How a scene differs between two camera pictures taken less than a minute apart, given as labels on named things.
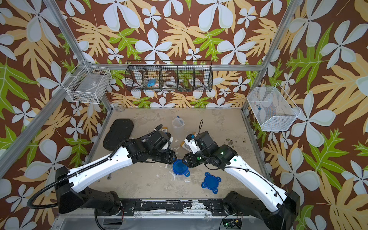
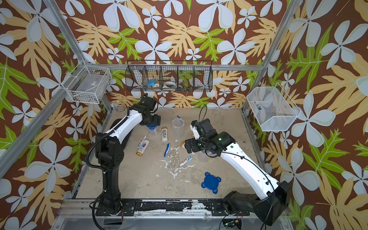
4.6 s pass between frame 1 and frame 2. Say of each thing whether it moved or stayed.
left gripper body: moved
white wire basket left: stayed
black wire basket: stayed
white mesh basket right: stayed
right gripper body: moved
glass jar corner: stayed
